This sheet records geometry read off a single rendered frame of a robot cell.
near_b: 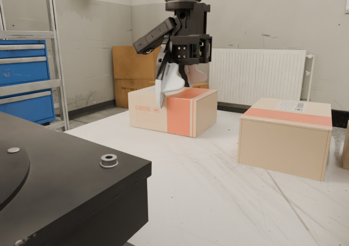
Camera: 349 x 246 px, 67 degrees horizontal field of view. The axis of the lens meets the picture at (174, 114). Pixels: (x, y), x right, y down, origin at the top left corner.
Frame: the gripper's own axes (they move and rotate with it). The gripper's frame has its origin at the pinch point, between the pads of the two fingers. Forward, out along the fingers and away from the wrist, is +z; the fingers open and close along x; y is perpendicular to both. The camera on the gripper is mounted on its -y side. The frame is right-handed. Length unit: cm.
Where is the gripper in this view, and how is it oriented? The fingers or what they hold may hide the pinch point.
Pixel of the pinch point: (173, 101)
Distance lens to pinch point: 59.1
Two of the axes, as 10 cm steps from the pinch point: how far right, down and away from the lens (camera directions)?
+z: 0.0, 9.6, 2.7
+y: 8.8, 1.3, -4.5
